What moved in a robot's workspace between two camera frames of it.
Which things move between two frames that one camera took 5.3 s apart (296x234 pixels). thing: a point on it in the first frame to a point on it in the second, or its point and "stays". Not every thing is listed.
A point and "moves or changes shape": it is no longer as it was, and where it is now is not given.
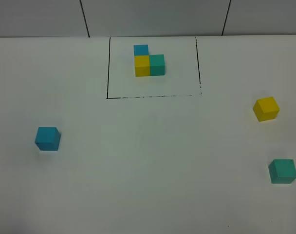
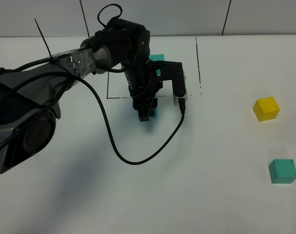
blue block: x=47 y=138 moves or changes shape
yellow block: x=266 y=108 stays
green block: x=282 y=171 stays
